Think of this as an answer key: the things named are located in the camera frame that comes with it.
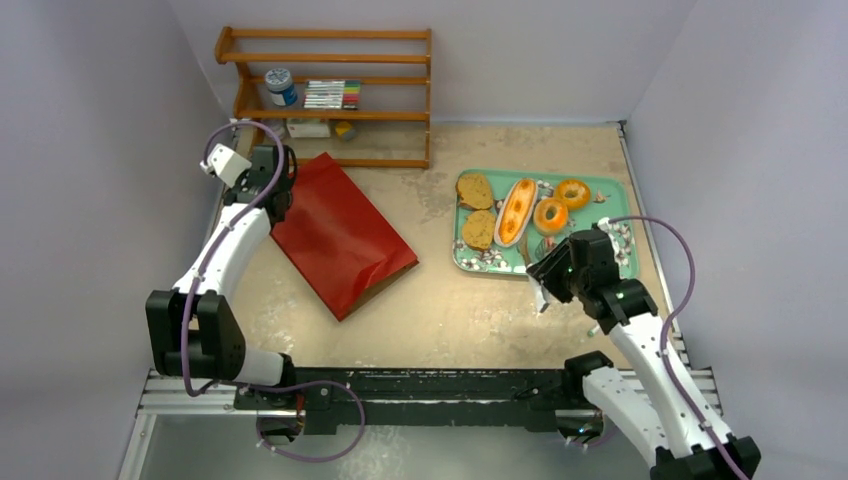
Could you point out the red paper bag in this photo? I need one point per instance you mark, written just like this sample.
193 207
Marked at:
339 242

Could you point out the coloured marker set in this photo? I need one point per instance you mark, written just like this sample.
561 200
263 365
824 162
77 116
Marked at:
334 94

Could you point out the clear plastic bottle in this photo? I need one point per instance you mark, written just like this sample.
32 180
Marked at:
278 127

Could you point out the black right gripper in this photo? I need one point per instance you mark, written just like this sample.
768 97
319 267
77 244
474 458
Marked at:
552 273

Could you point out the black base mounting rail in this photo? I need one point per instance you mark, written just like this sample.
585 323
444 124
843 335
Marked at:
537 400

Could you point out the blue lidded jar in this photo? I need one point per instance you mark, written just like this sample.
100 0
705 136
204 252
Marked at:
280 85

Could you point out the small white box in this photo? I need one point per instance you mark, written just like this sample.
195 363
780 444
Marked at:
308 128

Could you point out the fake baguette bread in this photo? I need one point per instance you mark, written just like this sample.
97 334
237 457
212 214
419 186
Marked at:
515 212

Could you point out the metal tongs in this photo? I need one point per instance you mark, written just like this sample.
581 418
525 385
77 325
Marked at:
541 301

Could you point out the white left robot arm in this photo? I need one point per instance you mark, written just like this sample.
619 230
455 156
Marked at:
193 330

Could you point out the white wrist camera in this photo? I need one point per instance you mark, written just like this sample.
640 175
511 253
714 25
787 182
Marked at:
225 164
622 238

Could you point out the yellow grey cube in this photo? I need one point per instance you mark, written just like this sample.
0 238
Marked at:
345 130

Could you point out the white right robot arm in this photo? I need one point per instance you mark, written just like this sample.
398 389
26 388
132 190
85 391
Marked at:
671 424

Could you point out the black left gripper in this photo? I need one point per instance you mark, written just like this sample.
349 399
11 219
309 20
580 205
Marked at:
245 181

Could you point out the wooden shelf rack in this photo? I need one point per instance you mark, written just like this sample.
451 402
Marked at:
252 100

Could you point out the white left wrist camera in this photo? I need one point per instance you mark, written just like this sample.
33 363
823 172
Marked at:
225 164

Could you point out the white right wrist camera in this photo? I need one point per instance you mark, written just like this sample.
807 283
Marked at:
622 238

